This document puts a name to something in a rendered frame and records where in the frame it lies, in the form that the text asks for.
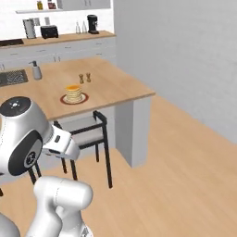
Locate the black coffee machine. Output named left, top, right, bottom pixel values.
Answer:
left=86, top=14, right=101, bottom=35

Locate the black chair grey seat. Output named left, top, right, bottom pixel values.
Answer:
left=0, top=160, right=43, bottom=197
left=53, top=110, right=114, bottom=190

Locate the black toaster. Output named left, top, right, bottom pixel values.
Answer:
left=40, top=24, right=60, bottom=40

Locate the grey metal canister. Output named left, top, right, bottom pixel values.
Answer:
left=22, top=18, right=37, bottom=40

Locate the black hob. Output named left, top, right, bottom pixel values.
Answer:
left=0, top=38, right=25, bottom=48

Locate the white cupboard run wooden top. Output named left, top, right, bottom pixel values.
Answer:
left=0, top=30, right=118, bottom=72

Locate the brown round plate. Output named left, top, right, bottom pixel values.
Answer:
left=59, top=92, right=90, bottom=106

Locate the grey soap dispenser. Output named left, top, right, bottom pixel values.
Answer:
left=29, top=60, right=44, bottom=81

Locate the dark sink basin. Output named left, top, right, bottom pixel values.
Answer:
left=0, top=69, right=30, bottom=88

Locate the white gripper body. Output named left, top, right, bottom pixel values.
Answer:
left=56, top=131, right=81, bottom=162

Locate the white wall shelf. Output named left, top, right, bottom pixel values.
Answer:
left=15, top=8, right=65, bottom=15

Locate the stack of pancakes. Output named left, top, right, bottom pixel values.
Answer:
left=65, top=84, right=83, bottom=104

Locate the white wall cupboard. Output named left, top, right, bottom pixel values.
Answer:
left=56, top=0, right=112, bottom=11

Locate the wooden top dining counter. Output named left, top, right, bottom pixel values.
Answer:
left=0, top=56, right=156, bottom=169

